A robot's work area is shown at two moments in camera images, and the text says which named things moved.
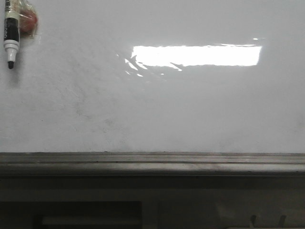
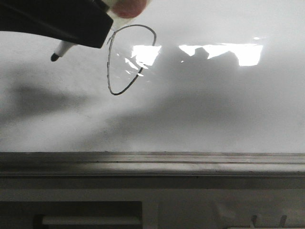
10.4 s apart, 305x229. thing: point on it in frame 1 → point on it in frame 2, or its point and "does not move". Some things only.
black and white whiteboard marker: [11, 43] → [64, 46]
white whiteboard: [157, 76] does not move
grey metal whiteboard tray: [231, 164] does not move
